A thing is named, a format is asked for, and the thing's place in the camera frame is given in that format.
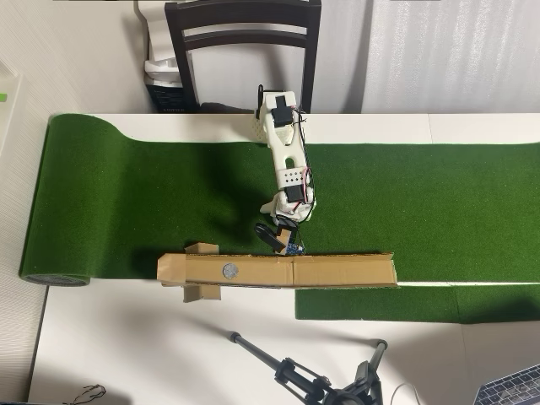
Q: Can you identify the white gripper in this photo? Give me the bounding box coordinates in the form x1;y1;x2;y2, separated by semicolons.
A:
259;188;318;224

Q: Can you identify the cardboard barrier with hole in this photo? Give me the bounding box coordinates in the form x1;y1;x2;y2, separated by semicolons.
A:
156;242;400;304

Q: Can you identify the long green putting mat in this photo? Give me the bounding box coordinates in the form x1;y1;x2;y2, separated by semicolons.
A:
19;112;540;289

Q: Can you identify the dark blue white box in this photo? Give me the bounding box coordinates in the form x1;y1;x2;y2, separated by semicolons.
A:
143;58;200;115

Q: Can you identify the black tripod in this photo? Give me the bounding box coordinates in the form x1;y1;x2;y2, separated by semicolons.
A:
227;331;389;405

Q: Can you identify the dark brown wooden chair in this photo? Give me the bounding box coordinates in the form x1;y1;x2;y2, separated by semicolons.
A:
164;0;322;115

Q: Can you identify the white foam packaging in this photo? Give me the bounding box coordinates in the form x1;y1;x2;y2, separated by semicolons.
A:
133;0;181;63

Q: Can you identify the translucent plastic storage box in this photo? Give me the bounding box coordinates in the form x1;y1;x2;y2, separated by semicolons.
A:
0;62;26;170

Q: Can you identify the wrist camera with cardboard mount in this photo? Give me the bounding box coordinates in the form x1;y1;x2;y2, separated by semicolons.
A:
273;227;305;257

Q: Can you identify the thin white cable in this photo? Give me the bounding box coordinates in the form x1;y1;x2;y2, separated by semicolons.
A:
390;381;423;405

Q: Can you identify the thin black wire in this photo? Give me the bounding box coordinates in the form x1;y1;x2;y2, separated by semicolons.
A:
69;383;106;404

